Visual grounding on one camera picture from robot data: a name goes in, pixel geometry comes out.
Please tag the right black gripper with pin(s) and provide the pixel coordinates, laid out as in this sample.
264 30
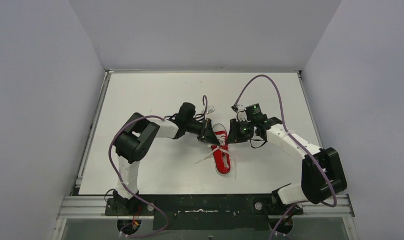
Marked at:
235 137

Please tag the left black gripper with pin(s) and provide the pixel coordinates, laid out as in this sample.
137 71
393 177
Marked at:
203 132

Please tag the white shoelace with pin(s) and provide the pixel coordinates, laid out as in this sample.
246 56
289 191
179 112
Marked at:
210 155

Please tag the red canvas sneaker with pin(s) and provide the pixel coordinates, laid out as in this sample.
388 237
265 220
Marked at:
220 152

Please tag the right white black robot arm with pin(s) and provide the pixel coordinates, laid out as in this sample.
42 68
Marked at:
322 174

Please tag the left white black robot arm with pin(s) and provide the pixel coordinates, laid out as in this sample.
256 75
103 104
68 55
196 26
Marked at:
133 141

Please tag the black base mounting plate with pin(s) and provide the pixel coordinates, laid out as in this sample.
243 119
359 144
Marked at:
258 211

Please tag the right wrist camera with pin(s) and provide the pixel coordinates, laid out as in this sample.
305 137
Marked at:
241 114

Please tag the aluminium frame rail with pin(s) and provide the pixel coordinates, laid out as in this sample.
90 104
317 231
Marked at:
94 207

